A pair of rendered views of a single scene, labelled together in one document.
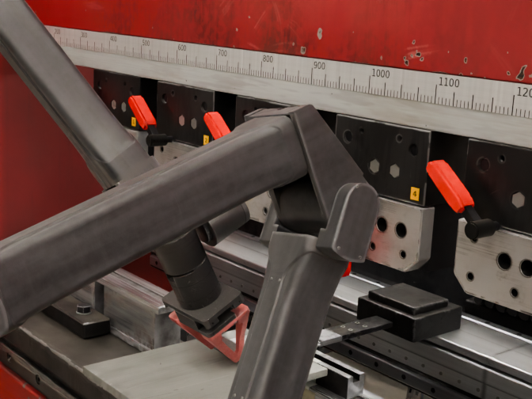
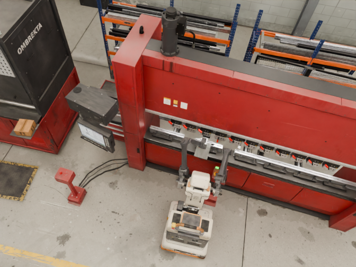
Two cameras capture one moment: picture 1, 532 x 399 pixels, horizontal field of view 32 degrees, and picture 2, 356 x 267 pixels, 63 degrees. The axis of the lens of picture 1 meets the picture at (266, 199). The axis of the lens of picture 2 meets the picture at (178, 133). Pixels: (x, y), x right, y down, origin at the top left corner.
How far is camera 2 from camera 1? 3.30 m
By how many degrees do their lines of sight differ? 53
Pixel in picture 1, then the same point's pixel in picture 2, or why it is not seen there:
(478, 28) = (233, 130)
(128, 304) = (176, 136)
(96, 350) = (175, 142)
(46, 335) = (167, 143)
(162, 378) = (201, 153)
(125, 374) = (198, 154)
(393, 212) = (222, 138)
